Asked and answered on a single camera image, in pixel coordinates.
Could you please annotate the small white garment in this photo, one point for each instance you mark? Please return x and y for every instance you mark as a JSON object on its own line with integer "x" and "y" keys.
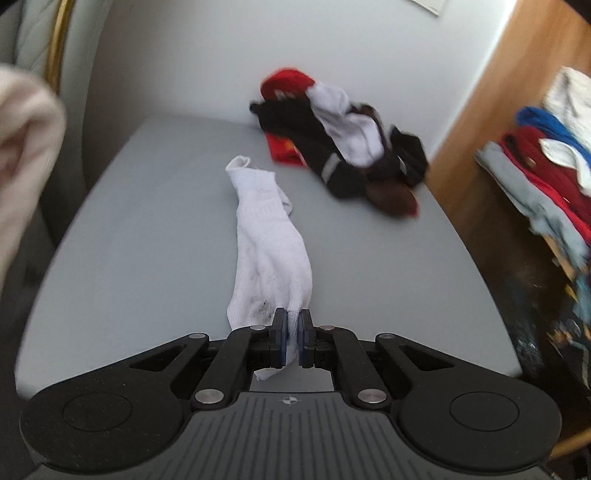
{"x": 563, "y": 154}

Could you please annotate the brown sock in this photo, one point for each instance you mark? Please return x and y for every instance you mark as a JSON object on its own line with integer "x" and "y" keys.
{"x": 392, "y": 201}

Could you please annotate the blue garment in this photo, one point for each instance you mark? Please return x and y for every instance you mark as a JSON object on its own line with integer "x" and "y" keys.
{"x": 549, "y": 122}

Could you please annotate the red folded garment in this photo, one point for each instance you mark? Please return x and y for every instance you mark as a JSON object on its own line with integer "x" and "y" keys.
{"x": 535, "y": 161}

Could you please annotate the red sock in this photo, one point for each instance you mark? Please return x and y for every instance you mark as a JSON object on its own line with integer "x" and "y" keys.
{"x": 286, "y": 83}

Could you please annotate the white sock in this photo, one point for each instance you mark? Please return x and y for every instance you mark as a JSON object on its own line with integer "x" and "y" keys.
{"x": 351, "y": 134}
{"x": 268, "y": 240}

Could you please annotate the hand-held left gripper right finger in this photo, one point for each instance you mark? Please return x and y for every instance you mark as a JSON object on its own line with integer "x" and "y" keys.
{"x": 304, "y": 332}

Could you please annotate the upholstered bed with gold trim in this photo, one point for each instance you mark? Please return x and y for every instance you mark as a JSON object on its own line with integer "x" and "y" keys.
{"x": 32, "y": 32}

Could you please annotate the pink fleece blanket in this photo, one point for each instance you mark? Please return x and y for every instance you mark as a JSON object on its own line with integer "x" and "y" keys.
{"x": 27, "y": 138}

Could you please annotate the pile of folded clothes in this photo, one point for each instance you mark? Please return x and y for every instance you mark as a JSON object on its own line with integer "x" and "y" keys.
{"x": 521, "y": 189}

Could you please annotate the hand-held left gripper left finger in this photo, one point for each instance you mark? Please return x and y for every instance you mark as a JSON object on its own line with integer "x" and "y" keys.
{"x": 279, "y": 332}

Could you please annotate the black sock with grey stripe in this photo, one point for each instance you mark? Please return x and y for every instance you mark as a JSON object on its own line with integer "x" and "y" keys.
{"x": 295, "y": 124}

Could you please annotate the dark cluttered pile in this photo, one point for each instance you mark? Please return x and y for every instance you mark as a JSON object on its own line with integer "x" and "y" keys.
{"x": 554, "y": 323}

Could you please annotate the grey nightstand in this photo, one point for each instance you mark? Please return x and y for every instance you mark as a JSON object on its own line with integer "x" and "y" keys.
{"x": 138, "y": 230}

